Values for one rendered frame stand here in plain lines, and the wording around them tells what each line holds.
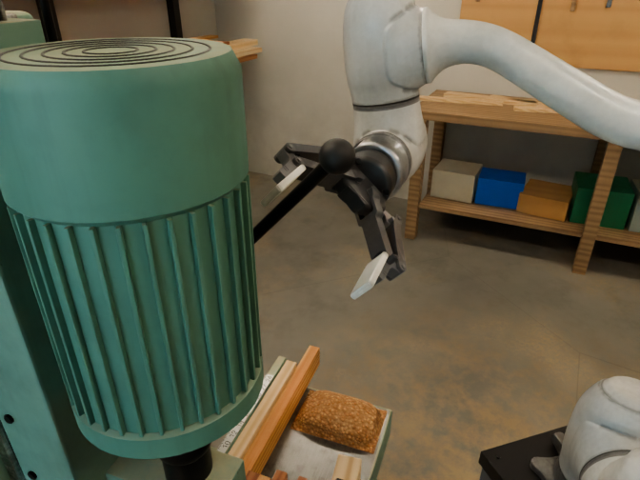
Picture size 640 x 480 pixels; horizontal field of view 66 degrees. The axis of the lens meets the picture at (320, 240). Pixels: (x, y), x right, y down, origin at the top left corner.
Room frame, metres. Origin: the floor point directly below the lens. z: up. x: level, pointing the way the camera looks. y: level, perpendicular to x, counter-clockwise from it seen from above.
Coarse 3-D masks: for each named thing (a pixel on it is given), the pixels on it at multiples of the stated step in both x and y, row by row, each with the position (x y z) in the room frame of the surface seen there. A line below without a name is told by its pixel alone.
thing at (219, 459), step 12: (120, 456) 0.38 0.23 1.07; (216, 456) 0.38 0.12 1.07; (228, 456) 0.38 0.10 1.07; (120, 468) 0.36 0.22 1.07; (132, 468) 0.36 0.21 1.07; (144, 468) 0.36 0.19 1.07; (156, 468) 0.36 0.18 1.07; (216, 468) 0.36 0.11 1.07; (228, 468) 0.36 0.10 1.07; (240, 468) 0.37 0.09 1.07
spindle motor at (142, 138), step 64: (0, 64) 0.30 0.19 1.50; (64, 64) 0.30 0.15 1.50; (128, 64) 0.30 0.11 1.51; (192, 64) 0.31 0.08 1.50; (0, 128) 0.28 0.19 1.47; (64, 128) 0.27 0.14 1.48; (128, 128) 0.28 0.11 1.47; (192, 128) 0.30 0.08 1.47; (64, 192) 0.27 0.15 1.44; (128, 192) 0.28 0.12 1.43; (192, 192) 0.30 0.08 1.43; (64, 256) 0.28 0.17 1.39; (128, 256) 0.28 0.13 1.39; (192, 256) 0.30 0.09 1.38; (64, 320) 0.29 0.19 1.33; (128, 320) 0.28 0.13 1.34; (192, 320) 0.29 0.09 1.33; (256, 320) 0.35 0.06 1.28; (128, 384) 0.27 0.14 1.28; (192, 384) 0.29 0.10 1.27; (256, 384) 0.34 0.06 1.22; (128, 448) 0.27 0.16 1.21; (192, 448) 0.28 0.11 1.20
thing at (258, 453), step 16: (304, 368) 0.66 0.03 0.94; (288, 384) 0.62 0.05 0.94; (304, 384) 0.64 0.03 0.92; (288, 400) 0.59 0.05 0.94; (272, 416) 0.55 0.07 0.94; (288, 416) 0.58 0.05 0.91; (272, 432) 0.53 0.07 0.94; (256, 448) 0.50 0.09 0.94; (272, 448) 0.52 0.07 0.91; (256, 464) 0.47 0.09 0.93
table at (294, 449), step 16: (304, 400) 0.63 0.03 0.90; (288, 432) 0.56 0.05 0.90; (304, 432) 0.56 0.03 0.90; (384, 432) 0.56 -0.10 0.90; (288, 448) 0.53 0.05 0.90; (304, 448) 0.53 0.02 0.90; (320, 448) 0.53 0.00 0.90; (336, 448) 0.53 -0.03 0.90; (352, 448) 0.53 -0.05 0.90; (384, 448) 0.56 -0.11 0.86; (272, 464) 0.50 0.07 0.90; (288, 464) 0.50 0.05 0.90; (304, 464) 0.50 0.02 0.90; (320, 464) 0.50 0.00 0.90; (368, 464) 0.50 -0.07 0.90
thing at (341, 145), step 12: (324, 144) 0.45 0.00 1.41; (336, 144) 0.44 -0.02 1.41; (348, 144) 0.45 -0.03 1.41; (324, 156) 0.44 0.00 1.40; (336, 156) 0.44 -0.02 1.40; (348, 156) 0.44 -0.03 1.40; (324, 168) 0.44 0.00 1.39; (336, 168) 0.43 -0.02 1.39; (348, 168) 0.44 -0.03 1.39; (312, 180) 0.45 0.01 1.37; (300, 192) 0.46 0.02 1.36; (288, 204) 0.46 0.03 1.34; (276, 216) 0.47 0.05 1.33; (264, 228) 0.47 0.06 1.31
